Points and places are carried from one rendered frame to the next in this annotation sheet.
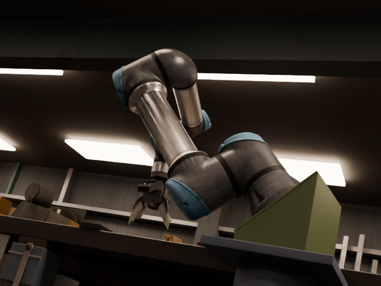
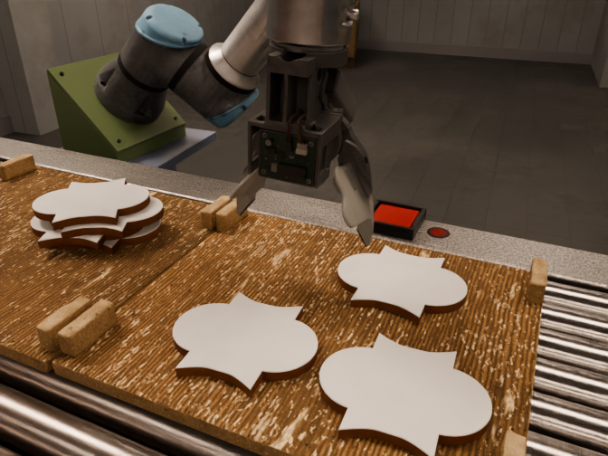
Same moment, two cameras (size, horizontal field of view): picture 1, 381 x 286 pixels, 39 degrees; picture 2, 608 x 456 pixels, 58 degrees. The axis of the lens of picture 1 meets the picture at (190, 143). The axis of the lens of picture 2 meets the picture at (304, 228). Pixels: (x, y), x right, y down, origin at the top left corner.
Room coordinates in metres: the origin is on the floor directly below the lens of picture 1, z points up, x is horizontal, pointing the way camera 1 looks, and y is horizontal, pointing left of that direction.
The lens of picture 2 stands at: (2.37, 0.02, 1.28)
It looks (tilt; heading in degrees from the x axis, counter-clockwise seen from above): 28 degrees down; 175
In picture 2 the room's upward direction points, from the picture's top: straight up
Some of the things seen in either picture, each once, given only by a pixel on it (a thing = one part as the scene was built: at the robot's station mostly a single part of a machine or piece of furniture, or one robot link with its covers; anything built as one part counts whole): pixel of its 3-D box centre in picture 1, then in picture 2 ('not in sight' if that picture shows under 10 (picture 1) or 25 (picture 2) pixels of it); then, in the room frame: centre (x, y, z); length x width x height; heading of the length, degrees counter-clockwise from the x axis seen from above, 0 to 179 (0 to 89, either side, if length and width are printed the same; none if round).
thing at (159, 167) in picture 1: (161, 171); (313, 20); (1.87, 0.08, 1.22); 0.08 x 0.08 x 0.05
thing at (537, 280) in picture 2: (72, 225); (537, 280); (1.89, 0.33, 0.95); 0.06 x 0.02 x 0.03; 150
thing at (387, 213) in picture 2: not in sight; (394, 219); (1.68, 0.22, 0.92); 0.06 x 0.06 x 0.01; 60
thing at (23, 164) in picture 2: not in sight; (16, 166); (1.49, -0.37, 0.95); 0.06 x 0.02 x 0.03; 150
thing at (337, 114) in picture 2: (157, 192); (301, 111); (1.87, 0.07, 1.14); 0.09 x 0.08 x 0.12; 154
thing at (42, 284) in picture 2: not in sight; (39, 239); (1.71, -0.27, 0.93); 0.41 x 0.35 x 0.02; 60
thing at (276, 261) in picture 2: not in sight; (327, 318); (1.91, 0.09, 0.93); 0.41 x 0.35 x 0.02; 60
